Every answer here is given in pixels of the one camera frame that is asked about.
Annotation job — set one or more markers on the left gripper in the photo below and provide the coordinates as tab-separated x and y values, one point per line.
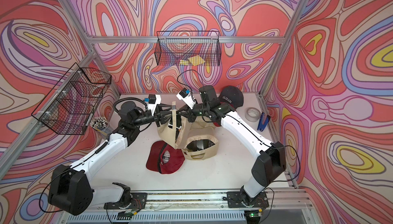
158	117

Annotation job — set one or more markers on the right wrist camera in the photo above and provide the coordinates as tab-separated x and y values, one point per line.
186	96

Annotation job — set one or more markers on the black wire basket left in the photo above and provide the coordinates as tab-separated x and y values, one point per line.
70	105

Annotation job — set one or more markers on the clear tape roll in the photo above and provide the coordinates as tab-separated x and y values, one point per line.
252	114

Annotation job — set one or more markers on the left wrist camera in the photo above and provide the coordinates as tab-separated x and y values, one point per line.
152	102

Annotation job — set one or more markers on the grey Colorado cap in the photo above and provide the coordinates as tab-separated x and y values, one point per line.
233	96

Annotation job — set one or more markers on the beige cap upside down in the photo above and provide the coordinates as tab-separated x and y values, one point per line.
201	147

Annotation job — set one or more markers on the beige cap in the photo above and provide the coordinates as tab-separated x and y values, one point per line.
175	133
201	147
202	128

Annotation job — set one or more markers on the cup of pencils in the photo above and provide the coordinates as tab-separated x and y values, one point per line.
101	125

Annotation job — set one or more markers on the black wire basket back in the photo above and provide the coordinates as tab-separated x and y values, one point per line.
173	46

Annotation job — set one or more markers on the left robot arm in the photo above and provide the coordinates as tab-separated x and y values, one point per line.
70	189

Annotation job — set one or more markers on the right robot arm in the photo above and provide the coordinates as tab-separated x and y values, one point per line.
270	160

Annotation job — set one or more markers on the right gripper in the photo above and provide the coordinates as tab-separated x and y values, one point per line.
188	113

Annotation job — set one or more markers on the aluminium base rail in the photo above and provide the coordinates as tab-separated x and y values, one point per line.
286	206

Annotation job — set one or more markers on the black wire basket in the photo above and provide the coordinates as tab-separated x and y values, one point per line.
70	105
173	46

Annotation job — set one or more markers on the beige cap under red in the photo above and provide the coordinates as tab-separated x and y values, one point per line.
202	128

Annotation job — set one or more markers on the dark red cap front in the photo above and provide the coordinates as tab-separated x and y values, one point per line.
164	159

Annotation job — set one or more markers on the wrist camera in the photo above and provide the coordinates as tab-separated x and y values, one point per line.
152	102
186	96

